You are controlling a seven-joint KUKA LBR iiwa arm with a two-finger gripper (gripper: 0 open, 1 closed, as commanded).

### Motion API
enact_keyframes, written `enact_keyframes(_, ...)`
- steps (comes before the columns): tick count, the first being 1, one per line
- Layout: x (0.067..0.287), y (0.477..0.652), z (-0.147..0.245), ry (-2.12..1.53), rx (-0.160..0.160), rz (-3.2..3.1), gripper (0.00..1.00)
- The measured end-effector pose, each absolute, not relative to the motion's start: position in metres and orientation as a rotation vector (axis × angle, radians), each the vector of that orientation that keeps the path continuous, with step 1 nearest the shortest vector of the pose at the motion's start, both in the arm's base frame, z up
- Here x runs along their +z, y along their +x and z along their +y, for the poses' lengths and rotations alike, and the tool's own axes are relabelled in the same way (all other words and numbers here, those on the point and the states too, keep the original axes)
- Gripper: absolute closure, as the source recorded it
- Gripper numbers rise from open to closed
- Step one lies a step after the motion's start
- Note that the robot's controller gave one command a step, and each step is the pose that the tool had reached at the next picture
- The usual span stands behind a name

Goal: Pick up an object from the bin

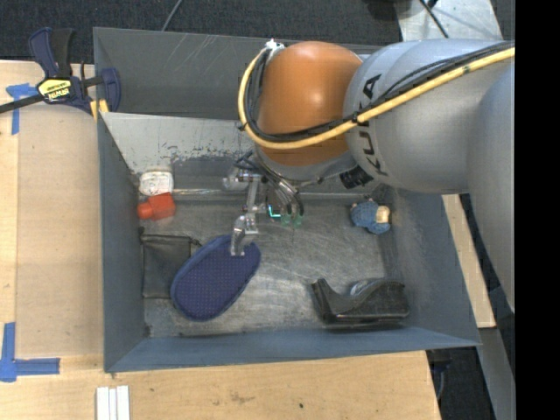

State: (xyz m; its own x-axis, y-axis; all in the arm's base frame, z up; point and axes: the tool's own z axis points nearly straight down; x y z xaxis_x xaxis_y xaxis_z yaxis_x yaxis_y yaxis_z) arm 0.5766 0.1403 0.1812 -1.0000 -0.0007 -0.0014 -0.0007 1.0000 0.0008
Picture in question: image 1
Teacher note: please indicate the blue oval fabric pad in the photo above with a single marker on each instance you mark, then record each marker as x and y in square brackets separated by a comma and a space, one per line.
[212, 278]

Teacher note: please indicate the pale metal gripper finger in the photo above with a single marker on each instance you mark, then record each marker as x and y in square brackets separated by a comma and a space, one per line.
[240, 234]
[234, 184]

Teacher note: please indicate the dark grey flat pouch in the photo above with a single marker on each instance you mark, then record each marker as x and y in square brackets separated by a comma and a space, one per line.
[162, 263]

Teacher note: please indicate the black plastic tool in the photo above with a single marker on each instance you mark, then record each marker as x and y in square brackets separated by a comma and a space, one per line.
[367, 306]

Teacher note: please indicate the blue toy figure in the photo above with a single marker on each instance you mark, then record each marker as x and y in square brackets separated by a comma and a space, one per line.
[367, 218]

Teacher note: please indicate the grey metal bin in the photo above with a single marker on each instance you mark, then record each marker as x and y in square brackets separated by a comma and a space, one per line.
[284, 348]

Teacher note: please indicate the white plastic container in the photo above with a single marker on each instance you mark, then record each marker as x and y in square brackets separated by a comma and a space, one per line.
[155, 182]

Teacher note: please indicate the red plastic block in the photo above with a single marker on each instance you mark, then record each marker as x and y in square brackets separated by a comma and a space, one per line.
[156, 207]

